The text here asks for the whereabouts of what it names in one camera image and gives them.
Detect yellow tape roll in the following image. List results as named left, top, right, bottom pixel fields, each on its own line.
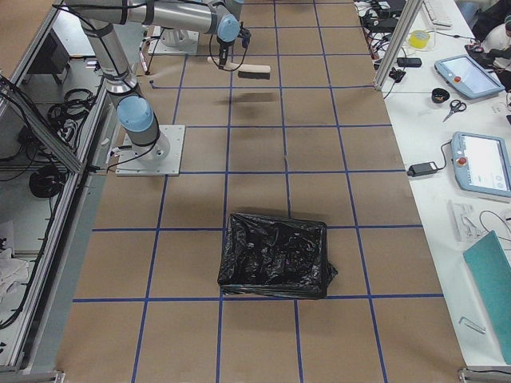
left=408, top=30, right=430, bottom=49

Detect silver allen key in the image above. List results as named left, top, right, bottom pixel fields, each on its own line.
left=458, top=316, right=486, bottom=334

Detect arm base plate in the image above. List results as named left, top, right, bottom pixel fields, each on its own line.
left=115, top=124, right=185, bottom=176
left=148, top=26, right=200, bottom=56

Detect teach pendant far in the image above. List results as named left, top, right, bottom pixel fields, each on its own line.
left=434, top=55, right=505, bottom=99

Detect teach pendant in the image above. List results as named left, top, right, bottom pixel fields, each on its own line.
left=450, top=132, right=510, bottom=198
left=434, top=55, right=505, bottom=99

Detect white hand brush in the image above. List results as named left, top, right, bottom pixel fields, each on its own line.
left=208, top=57, right=271, bottom=80

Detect teach pendant near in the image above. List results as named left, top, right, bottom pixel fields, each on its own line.
left=450, top=132, right=510, bottom=198

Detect white cloth rag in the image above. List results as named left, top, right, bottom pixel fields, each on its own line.
left=1, top=248, right=29, bottom=298

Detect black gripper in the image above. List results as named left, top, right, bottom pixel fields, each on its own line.
left=216, top=26, right=252, bottom=70

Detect aluminium frame post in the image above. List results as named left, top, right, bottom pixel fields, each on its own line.
left=374, top=0, right=423, bottom=90

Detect black scissors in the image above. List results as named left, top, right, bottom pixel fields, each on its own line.
left=442, top=99, right=467, bottom=123

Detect teal folder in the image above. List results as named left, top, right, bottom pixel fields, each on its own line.
left=463, top=231, right=510, bottom=364

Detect black power adapter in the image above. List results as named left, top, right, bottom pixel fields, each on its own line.
left=406, top=161, right=439, bottom=177

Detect black bin far side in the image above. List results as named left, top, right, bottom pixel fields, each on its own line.
left=217, top=213, right=338, bottom=299

